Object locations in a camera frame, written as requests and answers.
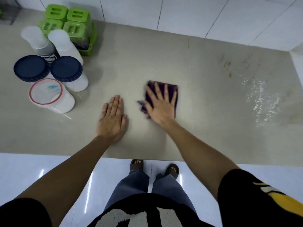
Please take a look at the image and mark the white plastic bottle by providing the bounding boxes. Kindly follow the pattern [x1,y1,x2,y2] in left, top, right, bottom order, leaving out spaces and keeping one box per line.
[48,29,84,66]
[20,26,57,56]

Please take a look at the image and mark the person's black printed shirt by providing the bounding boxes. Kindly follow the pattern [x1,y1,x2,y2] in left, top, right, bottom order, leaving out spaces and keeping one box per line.
[0,169,303,227]

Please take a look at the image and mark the clear red-rimmed lid jar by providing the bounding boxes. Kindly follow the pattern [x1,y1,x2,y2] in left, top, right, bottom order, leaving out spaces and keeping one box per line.
[29,78,75,114]

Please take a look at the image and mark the person's left sandal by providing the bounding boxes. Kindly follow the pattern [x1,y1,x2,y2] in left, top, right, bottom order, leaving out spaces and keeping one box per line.
[130,159,144,172]

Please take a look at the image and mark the person's left forearm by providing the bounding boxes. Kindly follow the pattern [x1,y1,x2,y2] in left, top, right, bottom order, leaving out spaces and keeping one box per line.
[14,136,113,227]

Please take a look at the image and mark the person's right sandal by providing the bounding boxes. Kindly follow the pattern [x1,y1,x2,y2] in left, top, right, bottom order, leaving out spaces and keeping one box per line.
[164,163,179,180]

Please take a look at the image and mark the person's right forearm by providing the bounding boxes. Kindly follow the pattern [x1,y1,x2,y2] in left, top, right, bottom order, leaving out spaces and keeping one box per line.
[161,119,240,202]

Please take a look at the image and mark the white jar with blue lid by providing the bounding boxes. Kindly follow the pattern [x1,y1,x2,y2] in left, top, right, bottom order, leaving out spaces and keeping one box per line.
[13,55,56,83]
[50,56,89,93]

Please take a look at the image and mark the person's right hand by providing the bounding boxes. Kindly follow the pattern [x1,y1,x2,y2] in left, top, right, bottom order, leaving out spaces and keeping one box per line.
[143,82,178,128]

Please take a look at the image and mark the person's sandal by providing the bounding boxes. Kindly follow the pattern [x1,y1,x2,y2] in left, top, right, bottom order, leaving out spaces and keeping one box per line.
[164,163,179,180]
[130,159,144,172]

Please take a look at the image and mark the green lidded spice container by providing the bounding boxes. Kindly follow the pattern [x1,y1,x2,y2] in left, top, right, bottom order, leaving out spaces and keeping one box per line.
[62,21,91,50]
[66,7,93,29]
[39,18,63,36]
[45,4,69,22]

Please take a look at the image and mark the green spice rack tray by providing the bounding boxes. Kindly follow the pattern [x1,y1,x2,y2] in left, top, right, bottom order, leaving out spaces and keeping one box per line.
[78,22,98,57]

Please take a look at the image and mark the person's left hand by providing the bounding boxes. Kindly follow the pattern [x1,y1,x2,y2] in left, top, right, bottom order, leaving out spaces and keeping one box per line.
[96,95,128,144]

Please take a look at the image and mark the person's blue jeans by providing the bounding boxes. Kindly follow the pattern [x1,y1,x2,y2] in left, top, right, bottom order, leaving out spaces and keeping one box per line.
[103,170,197,214]

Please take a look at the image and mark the purple cleaning cloth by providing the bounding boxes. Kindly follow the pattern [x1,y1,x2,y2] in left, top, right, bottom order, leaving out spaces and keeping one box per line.
[138,80,178,119]

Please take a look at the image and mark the black wire rack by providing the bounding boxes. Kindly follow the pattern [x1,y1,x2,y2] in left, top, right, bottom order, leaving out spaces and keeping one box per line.
[0,0,22,25]

